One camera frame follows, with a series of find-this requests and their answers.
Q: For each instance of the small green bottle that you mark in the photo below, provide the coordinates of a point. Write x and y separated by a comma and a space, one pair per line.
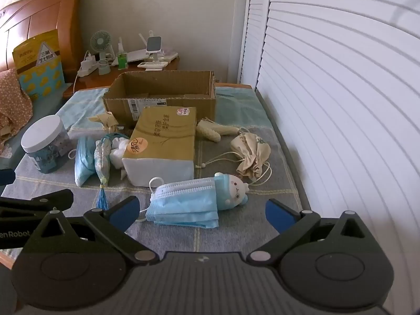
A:
122, 61

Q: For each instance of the clear jar with white lid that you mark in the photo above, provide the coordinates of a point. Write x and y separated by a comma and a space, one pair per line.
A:
42, 131

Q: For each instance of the small green desk fan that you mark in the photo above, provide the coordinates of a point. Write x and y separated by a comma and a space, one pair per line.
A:
100, 42

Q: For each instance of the beige cloth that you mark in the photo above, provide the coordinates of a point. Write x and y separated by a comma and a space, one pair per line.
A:
106, 119

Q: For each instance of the white charger plug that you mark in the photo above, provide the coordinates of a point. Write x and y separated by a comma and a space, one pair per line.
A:
89, 59

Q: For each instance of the blue bear plush toy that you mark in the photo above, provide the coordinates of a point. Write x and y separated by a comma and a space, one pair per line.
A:
234, 188

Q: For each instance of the yellow snack bag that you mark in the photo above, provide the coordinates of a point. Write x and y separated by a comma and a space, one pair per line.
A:
36, 72

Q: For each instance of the white cloth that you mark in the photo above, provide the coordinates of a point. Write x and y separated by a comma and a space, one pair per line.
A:
118, 151

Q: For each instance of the wooden frame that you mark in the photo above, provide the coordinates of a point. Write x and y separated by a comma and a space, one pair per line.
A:
236, 86

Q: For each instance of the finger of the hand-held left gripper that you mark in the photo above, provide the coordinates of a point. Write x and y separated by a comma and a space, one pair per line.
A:
6, 177
36, 200

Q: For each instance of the pale green cup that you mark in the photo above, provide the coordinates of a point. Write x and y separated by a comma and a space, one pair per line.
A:
105, 68

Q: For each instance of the light blue towel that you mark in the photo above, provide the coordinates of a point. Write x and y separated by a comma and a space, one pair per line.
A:
82, 108

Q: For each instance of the grey plaid blanket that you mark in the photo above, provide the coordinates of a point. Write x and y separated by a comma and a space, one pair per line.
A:
229, 229

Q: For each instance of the cream knitted sock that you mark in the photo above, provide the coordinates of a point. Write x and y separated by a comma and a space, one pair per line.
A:
210, 131

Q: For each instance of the white phone stand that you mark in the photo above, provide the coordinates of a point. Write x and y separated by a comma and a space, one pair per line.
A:
153, 43

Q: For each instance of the brown cardboard box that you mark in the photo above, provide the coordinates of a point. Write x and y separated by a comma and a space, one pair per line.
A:
164, 85

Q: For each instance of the gold tissue pack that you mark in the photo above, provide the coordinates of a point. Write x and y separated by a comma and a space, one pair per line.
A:
164, 137

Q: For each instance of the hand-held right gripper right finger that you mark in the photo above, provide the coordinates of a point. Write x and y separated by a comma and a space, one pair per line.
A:
279, 215

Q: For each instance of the orange floral cloth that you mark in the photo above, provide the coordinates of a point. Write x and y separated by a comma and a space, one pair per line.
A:
13, 101

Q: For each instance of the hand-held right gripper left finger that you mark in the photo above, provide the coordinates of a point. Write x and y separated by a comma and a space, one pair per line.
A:
126, 211

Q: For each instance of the floral sachet with teal tassel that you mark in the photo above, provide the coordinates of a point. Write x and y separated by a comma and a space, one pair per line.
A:
101, 157

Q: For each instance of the white power strip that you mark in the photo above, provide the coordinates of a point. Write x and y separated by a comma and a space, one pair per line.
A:
86, 70

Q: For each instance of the white router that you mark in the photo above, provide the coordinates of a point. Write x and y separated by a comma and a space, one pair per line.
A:
134, 55

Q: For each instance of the blue face mask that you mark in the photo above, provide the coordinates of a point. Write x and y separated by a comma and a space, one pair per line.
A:
83, 164
183, 206

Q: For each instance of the wooden nightstand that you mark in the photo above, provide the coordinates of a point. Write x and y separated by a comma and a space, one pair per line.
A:
98, 82

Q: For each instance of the white louvered door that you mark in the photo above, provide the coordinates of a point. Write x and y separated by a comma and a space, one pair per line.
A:
344, 105
256, 29

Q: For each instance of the white remote control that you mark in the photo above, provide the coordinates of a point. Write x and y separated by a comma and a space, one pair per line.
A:
149, 65

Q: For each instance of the wooden headboard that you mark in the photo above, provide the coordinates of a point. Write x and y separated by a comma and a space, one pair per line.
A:
42, 13

